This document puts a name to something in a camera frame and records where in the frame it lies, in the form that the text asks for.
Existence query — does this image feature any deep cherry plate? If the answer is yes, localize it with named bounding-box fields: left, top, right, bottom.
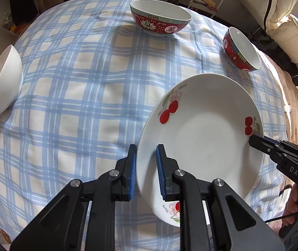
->
left=136, top=73, right=263, bottom=227

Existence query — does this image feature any red patterned bowl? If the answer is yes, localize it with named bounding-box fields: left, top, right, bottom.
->
left=223, top=27, right=261, bottom=72
left=130, top=0, right=192, bottom=37

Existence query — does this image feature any plain white bowl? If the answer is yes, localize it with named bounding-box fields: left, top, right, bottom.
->
left=0, top=45, right=23, bottom=114

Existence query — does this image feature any blue plaid tablecloth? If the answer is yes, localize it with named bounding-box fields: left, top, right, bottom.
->
left=0, top=0, right=287, bottom=240

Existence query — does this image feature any black cable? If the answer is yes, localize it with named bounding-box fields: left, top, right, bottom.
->
left=265, top=182, right=298, bottom=224

